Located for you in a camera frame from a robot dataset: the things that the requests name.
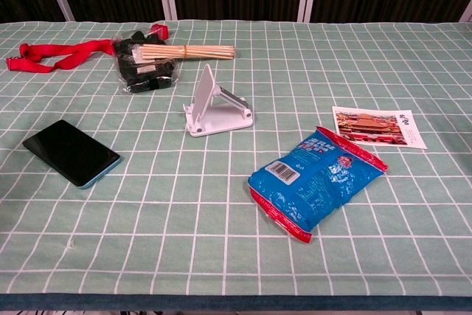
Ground bundle of wooden sticks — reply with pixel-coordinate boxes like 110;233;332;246
139;44;236;62

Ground clear bag of black items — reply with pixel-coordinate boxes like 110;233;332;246
112;29;180;95

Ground red lanyard ribbon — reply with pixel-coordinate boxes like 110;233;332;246
5;38;115;73

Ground black smartphone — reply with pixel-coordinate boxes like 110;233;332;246
21;119;122;190

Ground palace photo postcard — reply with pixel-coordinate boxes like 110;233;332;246
331;105;428;150

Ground green checked tablecloth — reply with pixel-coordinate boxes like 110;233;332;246
0;19;472;311

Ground white folding phone stand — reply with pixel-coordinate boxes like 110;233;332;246
183;63;255;139

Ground blue snack bag red edges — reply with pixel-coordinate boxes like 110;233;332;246
247;125;390;245

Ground red plastic tag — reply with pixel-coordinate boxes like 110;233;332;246
150;23;170;40

